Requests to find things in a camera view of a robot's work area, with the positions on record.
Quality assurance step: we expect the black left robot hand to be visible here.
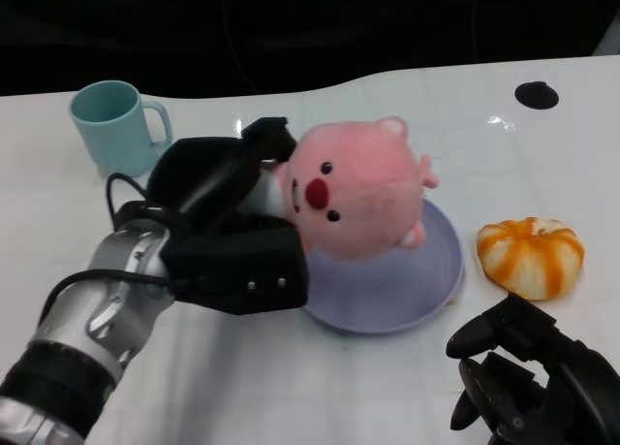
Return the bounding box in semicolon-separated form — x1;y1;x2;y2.
144;116;311;316

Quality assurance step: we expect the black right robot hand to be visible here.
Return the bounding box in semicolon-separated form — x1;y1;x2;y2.
445;292;620;445

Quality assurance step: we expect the pink plush beaver doll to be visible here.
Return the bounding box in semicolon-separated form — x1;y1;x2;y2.
251;116;441;262

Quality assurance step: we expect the purple plastic plate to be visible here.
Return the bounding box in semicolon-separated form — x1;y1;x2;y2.
304;195;466;334

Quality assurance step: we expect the orange white striped bun toy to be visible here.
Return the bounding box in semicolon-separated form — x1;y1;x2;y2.
476;216;586;302

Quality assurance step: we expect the teal plastic mug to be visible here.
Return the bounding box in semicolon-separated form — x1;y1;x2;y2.
68;79;174;178

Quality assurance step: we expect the black round table grommet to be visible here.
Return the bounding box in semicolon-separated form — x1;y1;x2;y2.
513;80;560;110

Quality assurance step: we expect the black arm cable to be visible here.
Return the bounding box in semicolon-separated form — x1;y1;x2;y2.
106;173;171;229
40;268;195;323

